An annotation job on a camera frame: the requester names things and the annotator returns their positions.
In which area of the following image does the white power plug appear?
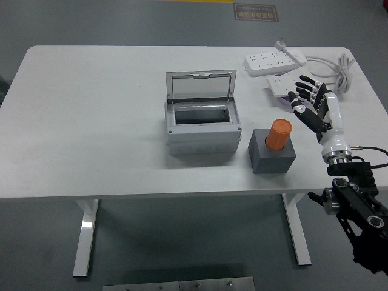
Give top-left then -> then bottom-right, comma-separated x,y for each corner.
274,36 -> 308,65

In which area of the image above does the grey plastic junction box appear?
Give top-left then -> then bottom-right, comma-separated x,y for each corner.
164,99 -> 243,157

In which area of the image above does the orange cylindrical battery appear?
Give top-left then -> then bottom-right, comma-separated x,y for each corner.
265,118 -> 292,152

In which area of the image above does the white coiled power cord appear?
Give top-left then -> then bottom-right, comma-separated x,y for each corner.
304,53 -> 356,98

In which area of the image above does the white table leg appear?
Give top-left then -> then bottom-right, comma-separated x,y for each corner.
281,193 -> 312,267
72,199 -> 100,278

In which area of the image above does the brown floor sign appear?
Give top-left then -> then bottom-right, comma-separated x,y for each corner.
233,2 -> 279,22

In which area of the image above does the smoky transparent box lid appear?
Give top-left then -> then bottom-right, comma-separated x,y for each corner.
165,69 -> 238,105

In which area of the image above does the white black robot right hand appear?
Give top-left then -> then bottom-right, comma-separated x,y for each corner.
287,75 -> 352,157

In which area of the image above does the purple round disc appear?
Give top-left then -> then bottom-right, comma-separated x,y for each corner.
273,72 -> 309,107

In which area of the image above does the grey block with round hole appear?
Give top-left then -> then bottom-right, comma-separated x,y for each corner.
247,129 -> 297,175

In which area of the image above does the grey metal plate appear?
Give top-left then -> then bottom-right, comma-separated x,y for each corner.
102,276 -> 255,291

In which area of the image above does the large white power strip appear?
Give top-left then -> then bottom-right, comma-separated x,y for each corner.
242,50 -> 300,77

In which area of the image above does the small white power strip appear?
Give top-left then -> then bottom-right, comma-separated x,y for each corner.
266,74 -> 304,98

